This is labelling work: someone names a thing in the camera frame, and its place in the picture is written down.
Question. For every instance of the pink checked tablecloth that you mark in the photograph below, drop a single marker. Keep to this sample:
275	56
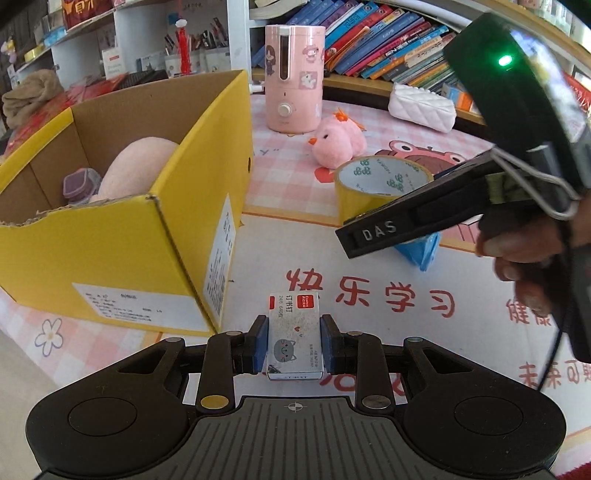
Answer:
295	184

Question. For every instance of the wide yellow tape roll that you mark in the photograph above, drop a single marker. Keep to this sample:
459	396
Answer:
364	194

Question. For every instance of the thick beige-paged book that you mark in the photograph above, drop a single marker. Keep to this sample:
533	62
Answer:
277	9

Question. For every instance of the red figure-printed gift box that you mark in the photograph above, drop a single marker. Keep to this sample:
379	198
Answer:
87	11

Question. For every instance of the red gift bag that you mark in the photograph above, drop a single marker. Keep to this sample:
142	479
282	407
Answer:
81	90

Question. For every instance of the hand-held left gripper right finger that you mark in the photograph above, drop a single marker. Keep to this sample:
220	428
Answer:
326	344

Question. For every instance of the white shelf unit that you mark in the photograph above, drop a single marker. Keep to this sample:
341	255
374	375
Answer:
240	27

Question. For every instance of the wooden bookshelf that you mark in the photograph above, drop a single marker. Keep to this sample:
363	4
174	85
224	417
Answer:
360	85

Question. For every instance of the pink chick plush toy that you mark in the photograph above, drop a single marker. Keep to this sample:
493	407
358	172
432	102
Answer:
337	143

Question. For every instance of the person's right hand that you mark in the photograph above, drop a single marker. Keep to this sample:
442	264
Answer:
526	258

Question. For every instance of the row of colourful books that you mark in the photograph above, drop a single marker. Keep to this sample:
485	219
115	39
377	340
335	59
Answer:
369	41

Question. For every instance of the brown knitted scarf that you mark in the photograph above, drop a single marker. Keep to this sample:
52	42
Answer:
32	97

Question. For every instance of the small purple-grey container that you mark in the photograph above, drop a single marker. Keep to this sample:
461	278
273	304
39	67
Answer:
81	184

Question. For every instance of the red tassel ornament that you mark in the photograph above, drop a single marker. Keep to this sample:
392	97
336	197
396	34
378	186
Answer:
184	50

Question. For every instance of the yellow cardboard box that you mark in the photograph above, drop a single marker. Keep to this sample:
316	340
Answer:
115	258

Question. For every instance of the white quilted bag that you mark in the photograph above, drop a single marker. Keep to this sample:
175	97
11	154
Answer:
420	106

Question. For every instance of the large pink plush toy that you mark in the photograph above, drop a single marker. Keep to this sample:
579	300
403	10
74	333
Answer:
134	166

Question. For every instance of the black electronic keyboard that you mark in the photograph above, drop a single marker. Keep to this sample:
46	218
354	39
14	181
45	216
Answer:
147	77

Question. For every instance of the small blue packet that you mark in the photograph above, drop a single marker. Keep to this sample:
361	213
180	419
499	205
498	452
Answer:
420	253

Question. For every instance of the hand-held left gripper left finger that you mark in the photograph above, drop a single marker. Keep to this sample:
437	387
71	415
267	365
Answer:
262	344

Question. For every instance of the white staple box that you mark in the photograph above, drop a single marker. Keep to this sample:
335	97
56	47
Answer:
293	332

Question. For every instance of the white box with red label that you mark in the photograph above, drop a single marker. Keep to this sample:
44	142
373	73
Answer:
113	62

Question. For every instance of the pink humidifier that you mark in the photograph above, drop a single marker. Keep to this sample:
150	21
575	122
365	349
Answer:
295	92

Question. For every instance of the pen holders with pens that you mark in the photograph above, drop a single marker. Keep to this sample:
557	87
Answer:
212	57

